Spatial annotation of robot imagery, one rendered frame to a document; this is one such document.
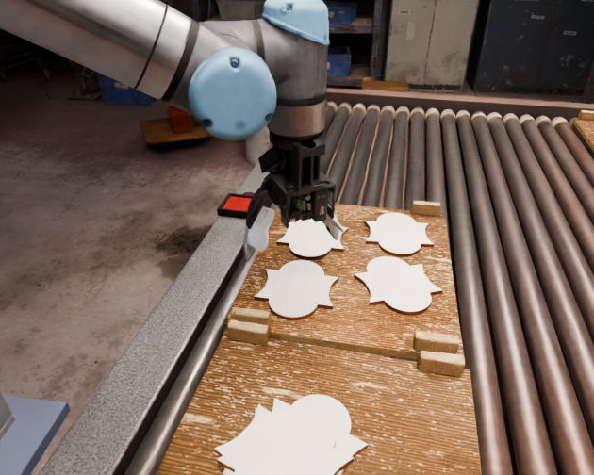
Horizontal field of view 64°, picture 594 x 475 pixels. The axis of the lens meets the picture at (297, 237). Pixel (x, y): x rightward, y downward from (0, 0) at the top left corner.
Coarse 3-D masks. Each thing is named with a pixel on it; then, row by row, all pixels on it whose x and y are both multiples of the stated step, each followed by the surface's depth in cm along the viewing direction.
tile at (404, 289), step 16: (384, 256) 85; (368, 272) 81; (384, 272) 81; (400, 272) 81; (416, 272) 81; (368, 288) 78; (384, 288) 77; (400, 288) 77; (416, 288) 77; (432, 288) 77; (400, 304) 74; (416, 304) 74
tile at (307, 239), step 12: (288, 228) 93; (300, 228) 93; (312, 228) 93; (324, 228) 93; (288, 240) 89; (300, 240) 89; (312, 240) 89; (324, 240) 89; (336, 240) 89; (300, 252) 86; (312, 252) 86; (324, 252) 86
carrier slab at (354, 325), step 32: (352, 224) 96; (256, 256) 86; (288, 256) 86; (352, 256) 86; (416, 256) 86; (448, 256) 86; (256, 288) 79; (352, 288) 79; (448, 288) 79; (288, 320) 72; (320, 320) 72; (352, 320) 72; (384, 320) 72; (416, 320) 72; (448, 320) 72; (384, 352) 68; (416, 352) 67
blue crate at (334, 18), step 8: (328, 8) 460; (336, 8) 458; (344, 8) 457; (352, 8) 458; (328, 16) 464; (336, 16) 462; (344, 16) 460; (352, 16) 469; (336, 24) 467; (344, 24) 465
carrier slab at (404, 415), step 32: (224, 352) 67; (256, 352) 67; (288, 352) 67; (320, 352) 67; (352, 352) 67; (224, 384) 62; (256, 384) 62; (288, 384) 62; (320, 384) 62; (352, 384) 62; (384, 384) 62; (416, 384) 62; (448, 384) 62; (192, 416) 58; (224, 416) 58; (352, 416) 58; (384, 416) 58; (416, 416) 58; (448, 416) 58; (192, 448) 55; (384, 448) 55; (416, 448) 55; (448, 448) 55
